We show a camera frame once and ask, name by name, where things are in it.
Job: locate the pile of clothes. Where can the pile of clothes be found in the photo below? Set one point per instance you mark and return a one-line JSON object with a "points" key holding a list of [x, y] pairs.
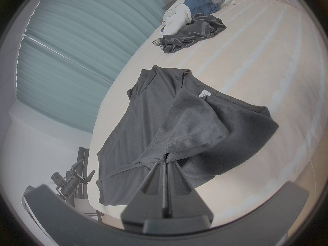
{"points": [[194, 32]]}

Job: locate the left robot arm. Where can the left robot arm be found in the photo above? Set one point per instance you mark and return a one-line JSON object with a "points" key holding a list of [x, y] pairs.
{"points": [[60, 183]]}

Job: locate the black T-shirt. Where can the black T-shirt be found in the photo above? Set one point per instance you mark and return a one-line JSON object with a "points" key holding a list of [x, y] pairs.
{"points": [[153, 111]]}

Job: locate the blue-green curtain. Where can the blue-green curtain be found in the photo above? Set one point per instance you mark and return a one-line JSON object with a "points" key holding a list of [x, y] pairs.
{"points": [[89, 27], [56, 86]]}

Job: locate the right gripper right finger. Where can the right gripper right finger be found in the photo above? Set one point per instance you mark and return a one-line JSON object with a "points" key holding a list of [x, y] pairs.
{"points": [[187, 206]]}

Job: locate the bed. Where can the bed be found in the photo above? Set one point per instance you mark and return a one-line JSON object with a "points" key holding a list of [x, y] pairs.
{"points": [[256, 73]]}

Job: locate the black chest of drawers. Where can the black chest of drawers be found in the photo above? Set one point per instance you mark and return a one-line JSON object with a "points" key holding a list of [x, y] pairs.
{"points": [[81, 155]]}

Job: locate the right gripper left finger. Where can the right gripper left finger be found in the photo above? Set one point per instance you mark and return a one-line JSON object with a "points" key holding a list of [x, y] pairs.
{"points": [[144, 206]]}

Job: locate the grey bedside table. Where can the grey bedside table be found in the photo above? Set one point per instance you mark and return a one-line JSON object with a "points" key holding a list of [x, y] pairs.
{"points": [[169, 1]]}

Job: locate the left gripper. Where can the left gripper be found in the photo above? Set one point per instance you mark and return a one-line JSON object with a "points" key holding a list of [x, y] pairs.
{"points": [[76, 184]]}

